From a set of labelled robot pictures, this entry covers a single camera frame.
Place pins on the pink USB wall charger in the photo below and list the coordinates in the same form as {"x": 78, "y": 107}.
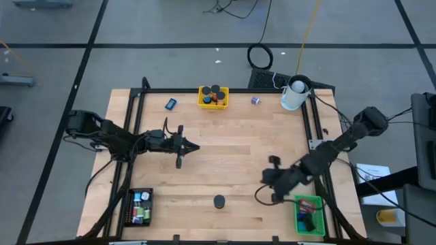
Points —
{"x": 135, "y": 211}

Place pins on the grey equipment cabinet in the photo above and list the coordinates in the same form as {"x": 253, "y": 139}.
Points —
{"x": 422, "y": 143}

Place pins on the white paper booklet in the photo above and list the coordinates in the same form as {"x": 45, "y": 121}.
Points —
{"x": 371, "y": 170}

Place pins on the green plastic basket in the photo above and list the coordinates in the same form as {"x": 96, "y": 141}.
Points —
{"x": 318, "y": 217}

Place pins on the blue USB wall charger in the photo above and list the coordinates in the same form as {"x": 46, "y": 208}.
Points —
{"x": 137, "y": 197}

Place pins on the yellow plastic basket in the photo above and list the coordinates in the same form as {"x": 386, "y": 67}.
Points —
{"x": 200, "y": 103}

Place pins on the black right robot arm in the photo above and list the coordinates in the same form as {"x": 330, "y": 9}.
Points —
{"x": 340, "y": 143}

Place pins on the black plastic basket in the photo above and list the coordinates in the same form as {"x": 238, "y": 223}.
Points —
{"x": 129, "y": 204}

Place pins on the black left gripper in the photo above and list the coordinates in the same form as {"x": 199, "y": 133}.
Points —
{"x": 170, "y": 144}

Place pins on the white ball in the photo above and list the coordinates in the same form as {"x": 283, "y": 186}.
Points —
{"x": 298, "y": 85}

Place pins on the green USB wall charger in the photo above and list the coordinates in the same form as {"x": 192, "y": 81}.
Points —
{"x": 147, "y": 213}
{"x": 140, "y": 211}

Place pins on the white sand hourglass black caps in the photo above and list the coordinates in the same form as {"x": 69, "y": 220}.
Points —
{"x": 219, "y": 201}

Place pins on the jar with blue contents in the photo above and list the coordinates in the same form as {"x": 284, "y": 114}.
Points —
{"x": 206, "y": 90}

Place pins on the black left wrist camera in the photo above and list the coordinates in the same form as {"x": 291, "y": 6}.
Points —
{"x": 156, "y": 134}

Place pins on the grey floor stand base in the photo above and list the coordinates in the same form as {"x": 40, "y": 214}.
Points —
{"x": 42, "y": 3}
{"x": 17, "y": 81}

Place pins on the black perforated box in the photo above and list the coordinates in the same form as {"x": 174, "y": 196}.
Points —
{"x": 264, "y": 80}

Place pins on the black aluminium table frame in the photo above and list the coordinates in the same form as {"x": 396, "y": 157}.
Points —
{"x": 163, "y": 90}

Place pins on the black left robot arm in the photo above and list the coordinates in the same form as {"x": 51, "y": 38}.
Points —
{"x": 112, "y": 136}

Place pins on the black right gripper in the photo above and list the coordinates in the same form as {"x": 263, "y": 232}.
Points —
{"x": 286, "y": 178}

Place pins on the yellow white cup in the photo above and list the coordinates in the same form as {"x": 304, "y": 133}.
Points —
{"x": 388, "y": 217}

